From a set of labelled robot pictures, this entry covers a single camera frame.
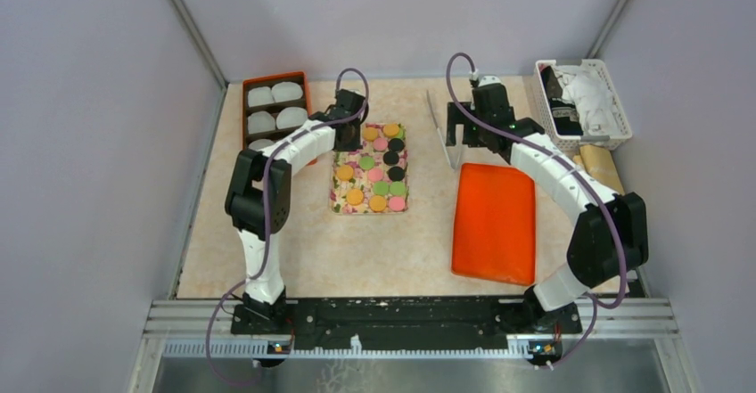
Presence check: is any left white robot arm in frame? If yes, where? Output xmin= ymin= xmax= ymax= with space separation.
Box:
xmin=224 ymin=89 xmax=368 ymax=334

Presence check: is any white paper cup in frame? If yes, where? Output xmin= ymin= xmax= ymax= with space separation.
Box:
xmin=271 ymin=81 xmax=305 ymax=103
xmin=247 ymin=111 xmax=277 ymax=135
xmin=248 ymin=138 xmax=275 ymax=151
xmin=275 ymin=106 xmax=308 ymax=130
xmin=246 ymin=86 xmax=275 ymax=108

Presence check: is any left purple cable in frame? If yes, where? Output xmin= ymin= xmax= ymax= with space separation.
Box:
xmin=205 ymin=68 xmax=371 ymax=389

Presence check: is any orange cookie bottom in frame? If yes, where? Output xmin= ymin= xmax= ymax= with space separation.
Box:
xmin=368 ymin=195 xmax=388 ymax=213

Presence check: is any pink cookie bottom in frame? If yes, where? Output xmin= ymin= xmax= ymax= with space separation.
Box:
xmin=388 ymin=196 xmax=407 ymax=212

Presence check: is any black cookie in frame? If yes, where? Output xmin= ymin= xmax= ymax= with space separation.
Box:
xmin=388 ymin=138 xmax=406 ymax=152
xmin=382 ymin=151 xmax=400 ymax=166
xmin=387 ymin=166 xmax=406 ymax=182

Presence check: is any purple cable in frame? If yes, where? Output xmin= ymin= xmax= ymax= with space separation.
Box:
xmin=446 ymin=53 xmax=629 ymax=370
xmin=205 ymin=68 xmax=371 ymax=389

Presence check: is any green cookie lower left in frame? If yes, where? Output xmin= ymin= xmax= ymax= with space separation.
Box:
xmin=373 ymin=181 xmax=390 ymax=196

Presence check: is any black cookie upper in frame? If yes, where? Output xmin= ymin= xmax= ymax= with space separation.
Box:
xmin=388 ymin=138 xmax=406 ymax=152

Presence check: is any white plastic basket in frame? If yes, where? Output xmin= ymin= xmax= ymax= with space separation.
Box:
xmin=531 ymin=60 xmax=632 ymax=151

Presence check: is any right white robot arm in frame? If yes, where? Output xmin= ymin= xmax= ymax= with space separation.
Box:
xmin=447 ymin=73 xmax=649 ymax=332

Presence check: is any black cookie middle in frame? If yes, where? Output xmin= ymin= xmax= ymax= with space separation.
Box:
xmin=382 ymin=151 xmax=400 ymax=166

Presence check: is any green cookie middle left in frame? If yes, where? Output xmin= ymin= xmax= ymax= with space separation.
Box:
xmin=358 ymin=156 xmax=375 ymax=171

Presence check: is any pink cookie upper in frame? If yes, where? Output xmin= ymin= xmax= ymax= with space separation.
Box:
xmin=372 ymin=137 xmax=389 ymax=151

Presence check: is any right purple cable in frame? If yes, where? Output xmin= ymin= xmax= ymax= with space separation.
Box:
xmin=446 ymin=53 xmax=629 ymax=370

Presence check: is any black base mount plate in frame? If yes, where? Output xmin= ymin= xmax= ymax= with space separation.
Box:
xmin=230 ymin=296 xmax=583 ymax=364

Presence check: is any pink cookie middle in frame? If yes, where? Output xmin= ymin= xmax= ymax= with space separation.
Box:
xmin=367 ymin=168 xmax=384 ymax=183

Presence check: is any aluminium frame rail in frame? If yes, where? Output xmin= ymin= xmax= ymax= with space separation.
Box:
xmin=129 ymin=298 xmax=697 ymax=392

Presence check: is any floral tray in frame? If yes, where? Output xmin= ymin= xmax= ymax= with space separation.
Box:
xmin=330 ymin=123 xmax=409 ymax=215

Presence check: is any black item in basket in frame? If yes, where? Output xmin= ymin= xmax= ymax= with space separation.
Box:
xmin=540 ymin=66 xmax=584 ymax=136

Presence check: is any orange compartment box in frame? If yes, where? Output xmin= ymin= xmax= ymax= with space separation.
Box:
xmin=241 ymin=70 xmax=313 ymax=149

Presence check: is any white cloth in basket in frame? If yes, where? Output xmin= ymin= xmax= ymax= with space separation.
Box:
xmin=555 ymin=65 xmax=620 ymax=136

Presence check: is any pink cookie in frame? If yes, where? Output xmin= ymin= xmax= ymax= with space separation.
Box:
xmin=372 ymin=137 xmax=389 ymax=151
xmin=367 ymin=168 xmax=384 ymax=183
xmin=388 ymin=196 xmax=407 ymax=212

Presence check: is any black cookie lower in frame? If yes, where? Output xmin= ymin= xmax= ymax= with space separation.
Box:
xmin=387 ymin=166 xmax=406 ymax=182

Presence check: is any green cookie lower right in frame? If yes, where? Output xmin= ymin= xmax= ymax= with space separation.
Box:
xmin=389 ymin=181 xmax=407 ymax=197

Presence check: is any orange box lid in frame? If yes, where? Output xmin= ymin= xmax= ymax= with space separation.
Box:
xmin=451 ymin=163 xmax=537 ymax=286

